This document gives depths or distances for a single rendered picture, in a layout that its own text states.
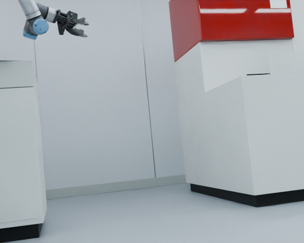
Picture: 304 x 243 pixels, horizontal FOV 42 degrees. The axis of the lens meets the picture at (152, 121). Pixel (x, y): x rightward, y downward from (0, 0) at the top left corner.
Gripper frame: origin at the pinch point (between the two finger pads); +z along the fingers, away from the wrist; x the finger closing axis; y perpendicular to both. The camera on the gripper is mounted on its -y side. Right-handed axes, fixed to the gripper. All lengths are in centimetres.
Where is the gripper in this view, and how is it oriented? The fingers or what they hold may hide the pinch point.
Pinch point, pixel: (86, 30)
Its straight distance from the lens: 235.0
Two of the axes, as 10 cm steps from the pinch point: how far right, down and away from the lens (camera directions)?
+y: 5.6, -2.8, -7.8
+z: 8.3, 2.2, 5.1
